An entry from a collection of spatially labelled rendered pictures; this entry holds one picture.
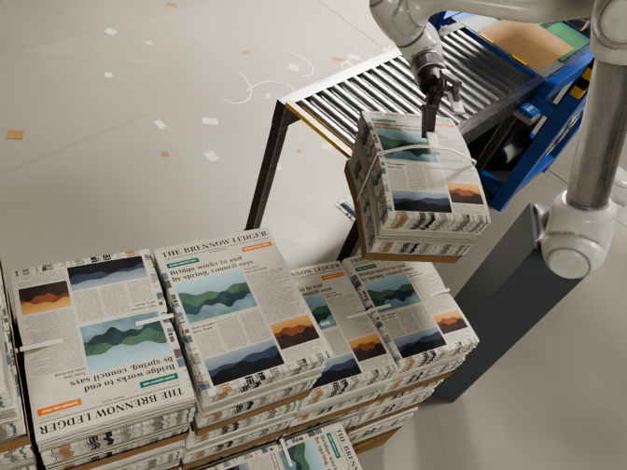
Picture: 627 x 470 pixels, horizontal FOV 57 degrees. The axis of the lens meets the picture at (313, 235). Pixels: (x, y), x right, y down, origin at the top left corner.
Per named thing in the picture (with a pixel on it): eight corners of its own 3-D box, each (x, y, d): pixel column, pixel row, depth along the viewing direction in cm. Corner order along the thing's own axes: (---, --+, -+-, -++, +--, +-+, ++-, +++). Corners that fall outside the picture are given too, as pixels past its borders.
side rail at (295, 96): (279, 130, 226) (285, 105, 217) (270, 122, 228) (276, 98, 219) (455, 46, 306) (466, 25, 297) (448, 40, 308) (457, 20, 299)
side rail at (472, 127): (373, 211, 211) (383, 188, 202) (362, 201, 212) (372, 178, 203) (533, 100, 291) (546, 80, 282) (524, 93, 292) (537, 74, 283)
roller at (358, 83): (438, 145, 233) (430, 152, 231) (354, 80, 247) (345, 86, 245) (441, 137, 229) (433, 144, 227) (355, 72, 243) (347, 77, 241)
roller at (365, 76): (438, 145, 234) (443, 136, 230) (355, 81, 248) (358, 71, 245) (445, 142, 237) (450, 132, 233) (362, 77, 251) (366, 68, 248)
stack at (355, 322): (386, 445, 227) (484, 343, 166) (71, 568, 176) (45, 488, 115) (344, 359, 247) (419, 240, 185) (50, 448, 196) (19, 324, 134)
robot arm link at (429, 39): (419, 83, 166) (396, 56, 158) (410, 49, 175) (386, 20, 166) (452, 63, 161) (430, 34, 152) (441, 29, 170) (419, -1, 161)
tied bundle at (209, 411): (309, 398, 141) (335, 354, 124) (193, 440, 128) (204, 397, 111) (253, 276, 160) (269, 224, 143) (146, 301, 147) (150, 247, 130)
